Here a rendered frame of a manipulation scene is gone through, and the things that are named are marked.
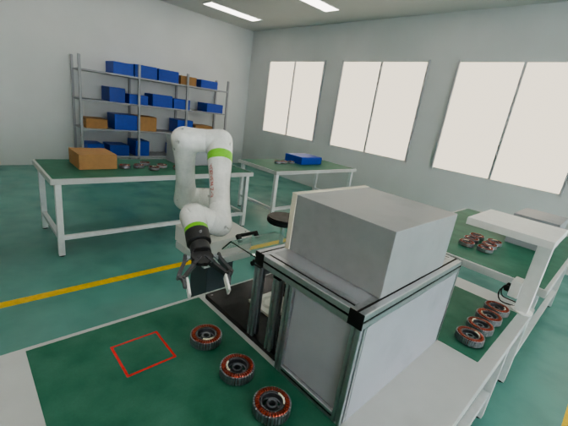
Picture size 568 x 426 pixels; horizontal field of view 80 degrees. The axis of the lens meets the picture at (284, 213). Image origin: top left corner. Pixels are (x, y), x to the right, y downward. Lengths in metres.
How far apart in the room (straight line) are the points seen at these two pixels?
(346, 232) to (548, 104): 4.92
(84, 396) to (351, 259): 0.84
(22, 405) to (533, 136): 5.66
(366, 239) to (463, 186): 5.02
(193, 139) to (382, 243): 1.02
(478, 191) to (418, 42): 2.60
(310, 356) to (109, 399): 0.58
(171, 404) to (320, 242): 0.64
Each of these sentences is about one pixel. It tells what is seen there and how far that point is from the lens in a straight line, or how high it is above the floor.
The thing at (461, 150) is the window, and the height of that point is 1.33.
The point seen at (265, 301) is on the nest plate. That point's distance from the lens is 1.51.
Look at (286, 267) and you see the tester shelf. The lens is 1.06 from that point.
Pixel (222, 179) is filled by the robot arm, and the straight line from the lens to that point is 1.52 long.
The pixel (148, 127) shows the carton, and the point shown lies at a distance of 7.55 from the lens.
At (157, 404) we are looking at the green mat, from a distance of 1.14.
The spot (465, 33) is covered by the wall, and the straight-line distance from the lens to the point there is 6.26.
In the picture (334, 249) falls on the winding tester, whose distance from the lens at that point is 1.05.
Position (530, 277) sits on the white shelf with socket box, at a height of 0.95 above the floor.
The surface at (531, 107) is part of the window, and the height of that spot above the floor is 2.03.
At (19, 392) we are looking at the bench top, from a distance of 1.27.
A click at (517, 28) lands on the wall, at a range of 6.05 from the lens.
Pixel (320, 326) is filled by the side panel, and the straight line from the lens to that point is 1.04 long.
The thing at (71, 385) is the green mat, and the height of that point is 0.75.
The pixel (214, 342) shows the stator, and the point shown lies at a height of 0.78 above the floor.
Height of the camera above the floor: 1.58
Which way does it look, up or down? 17 degrees down
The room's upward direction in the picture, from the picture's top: 8 degrees clockwise
